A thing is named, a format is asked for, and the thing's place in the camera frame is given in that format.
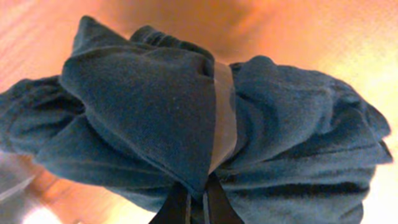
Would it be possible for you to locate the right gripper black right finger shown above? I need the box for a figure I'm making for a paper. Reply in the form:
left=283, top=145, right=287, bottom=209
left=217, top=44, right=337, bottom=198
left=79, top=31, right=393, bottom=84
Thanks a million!
left=203, top=173, right=244, bottom=224

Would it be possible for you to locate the navy blue cloth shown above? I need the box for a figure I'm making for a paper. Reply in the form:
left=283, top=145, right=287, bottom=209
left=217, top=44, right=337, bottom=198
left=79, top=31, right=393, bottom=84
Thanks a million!
left=1, top=16, right=392, bottom=223

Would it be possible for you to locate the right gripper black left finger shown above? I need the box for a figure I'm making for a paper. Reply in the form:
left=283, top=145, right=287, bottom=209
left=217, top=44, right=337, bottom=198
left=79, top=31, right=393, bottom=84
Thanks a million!
left=149, top=182, right=192, bottom=224

